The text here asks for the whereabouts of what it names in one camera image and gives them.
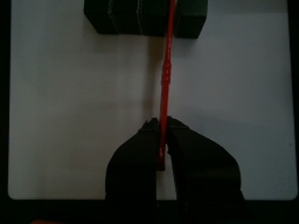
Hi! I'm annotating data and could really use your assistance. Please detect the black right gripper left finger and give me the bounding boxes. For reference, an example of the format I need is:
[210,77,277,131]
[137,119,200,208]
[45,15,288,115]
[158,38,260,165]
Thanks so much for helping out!
[104,117,161,224]

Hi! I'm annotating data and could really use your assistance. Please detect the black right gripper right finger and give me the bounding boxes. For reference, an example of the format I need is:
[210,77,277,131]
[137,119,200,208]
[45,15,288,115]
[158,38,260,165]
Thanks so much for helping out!
[165,115,251,224]

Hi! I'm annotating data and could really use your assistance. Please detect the red toy knife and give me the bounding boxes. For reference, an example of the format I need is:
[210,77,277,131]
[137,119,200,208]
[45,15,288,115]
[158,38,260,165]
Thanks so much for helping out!
[156,0,178,172]

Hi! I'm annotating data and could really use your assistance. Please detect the dark green sushi roll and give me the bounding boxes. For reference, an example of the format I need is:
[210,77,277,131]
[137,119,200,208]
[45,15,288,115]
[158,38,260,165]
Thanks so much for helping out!
[82,0,209,39]

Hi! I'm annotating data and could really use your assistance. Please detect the white cutting board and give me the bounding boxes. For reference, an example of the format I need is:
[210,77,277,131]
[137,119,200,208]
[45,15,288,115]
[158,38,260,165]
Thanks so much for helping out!
[6,0,299,201]

